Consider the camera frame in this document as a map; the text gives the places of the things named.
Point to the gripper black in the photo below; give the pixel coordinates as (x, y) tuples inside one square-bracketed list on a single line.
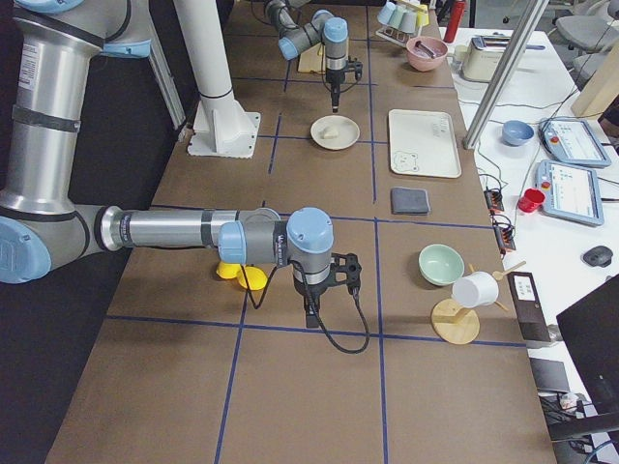
[(311, 291), (334, 78)]

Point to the white bun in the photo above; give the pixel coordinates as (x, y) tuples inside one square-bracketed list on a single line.
[(330, 132)]

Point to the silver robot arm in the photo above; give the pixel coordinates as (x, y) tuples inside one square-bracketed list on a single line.
[(77, 185), (323, 28)]

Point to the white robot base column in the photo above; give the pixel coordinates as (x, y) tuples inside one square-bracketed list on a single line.
[(221, 128)]

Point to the cream rectangular tray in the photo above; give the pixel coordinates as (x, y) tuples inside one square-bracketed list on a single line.
[(423, 143)]

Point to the wooden cutting board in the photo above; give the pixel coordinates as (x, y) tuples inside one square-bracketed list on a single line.
[(312, 60)]

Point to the yellow lemon front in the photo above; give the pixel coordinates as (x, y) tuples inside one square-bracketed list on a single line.
[(252, 278)]

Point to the yellow lemon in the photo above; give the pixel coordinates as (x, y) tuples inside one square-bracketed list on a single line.
[(227, 271), (252, 278)]

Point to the round cream plate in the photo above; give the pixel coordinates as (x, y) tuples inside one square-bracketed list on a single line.
[(349, 132)]

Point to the yellow lemon back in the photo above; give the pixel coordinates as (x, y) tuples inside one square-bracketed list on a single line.
[(227, 271)]

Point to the rack of pastel cups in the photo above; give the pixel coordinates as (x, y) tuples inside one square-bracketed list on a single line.
[(402, 20)]

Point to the pink bowl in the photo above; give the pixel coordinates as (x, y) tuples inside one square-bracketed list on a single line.
[(425, 53)]

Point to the dark grey folded cloth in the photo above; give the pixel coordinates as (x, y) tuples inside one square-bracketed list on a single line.
[(409, 201)]

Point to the mint green bowl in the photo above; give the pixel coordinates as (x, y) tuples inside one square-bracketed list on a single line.
[(440, 264)]

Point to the red bottle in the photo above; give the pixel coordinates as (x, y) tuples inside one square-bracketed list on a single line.
[(456, 13)]

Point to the wooden mug stand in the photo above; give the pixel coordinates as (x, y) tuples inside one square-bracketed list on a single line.
[(461, 325)]

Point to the cream toaster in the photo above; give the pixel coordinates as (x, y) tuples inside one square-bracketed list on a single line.
[(482, 57)]

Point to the white mug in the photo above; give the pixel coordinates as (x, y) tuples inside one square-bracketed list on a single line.
[(476, 289)]

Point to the blue bowl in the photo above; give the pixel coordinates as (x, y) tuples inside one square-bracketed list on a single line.
[(516, 133)]

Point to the black box with label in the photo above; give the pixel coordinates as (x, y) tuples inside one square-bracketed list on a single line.
[(529, 311)]

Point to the red cup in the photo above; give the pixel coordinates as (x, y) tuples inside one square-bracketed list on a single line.
[(531, 200)]

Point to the upper teach pendant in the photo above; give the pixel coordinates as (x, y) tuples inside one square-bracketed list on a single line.
[(572, 141)]

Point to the teach pendant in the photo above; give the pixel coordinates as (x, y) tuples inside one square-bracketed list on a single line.
[(572, 141), (571, 192)]

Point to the lower teach pendant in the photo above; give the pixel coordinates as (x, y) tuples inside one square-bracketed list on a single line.
[(571, 192)]

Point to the grey office chair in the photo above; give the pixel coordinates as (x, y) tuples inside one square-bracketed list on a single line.
[(593, 36)]

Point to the black monitor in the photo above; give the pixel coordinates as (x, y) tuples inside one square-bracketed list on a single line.
[(589, 328)]

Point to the black computer mouse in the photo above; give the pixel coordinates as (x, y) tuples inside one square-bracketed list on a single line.
[(598, 256)]

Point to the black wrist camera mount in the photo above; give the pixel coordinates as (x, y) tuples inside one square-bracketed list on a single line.
[(345, 269)]

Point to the aluminium frame post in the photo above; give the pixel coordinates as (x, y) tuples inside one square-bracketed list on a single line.
[(507, 64)]

